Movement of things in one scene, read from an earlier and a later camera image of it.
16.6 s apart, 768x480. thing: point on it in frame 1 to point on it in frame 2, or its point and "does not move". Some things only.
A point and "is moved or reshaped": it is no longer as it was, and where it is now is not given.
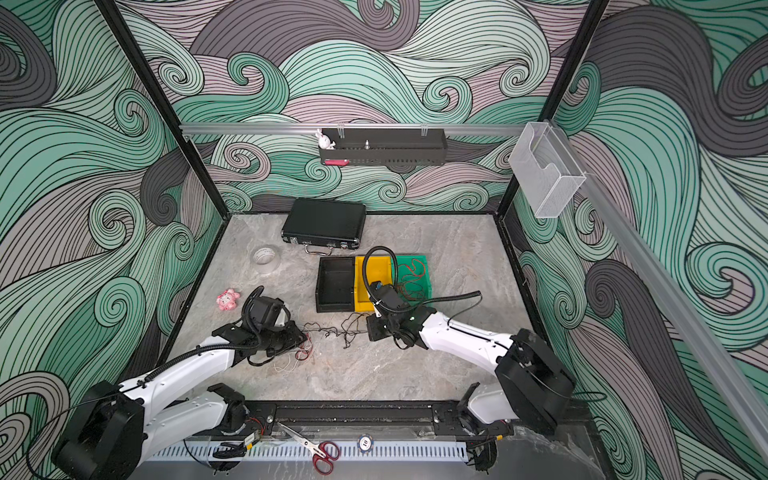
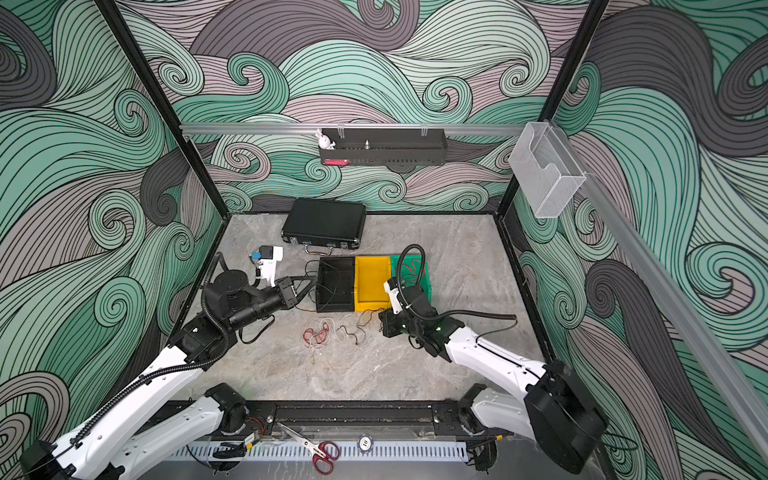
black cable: (351, 326) to (325, 305)
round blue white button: (365, 443) does not move
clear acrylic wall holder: (546, 171) does not move
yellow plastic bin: (378, 269) does not move
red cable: (311, 350) is moved or reshaped
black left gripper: (295, 338) to (286, 291)
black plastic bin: (335, 291) does not move
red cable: (409, 275) does not move
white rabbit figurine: (324, 141) does not move
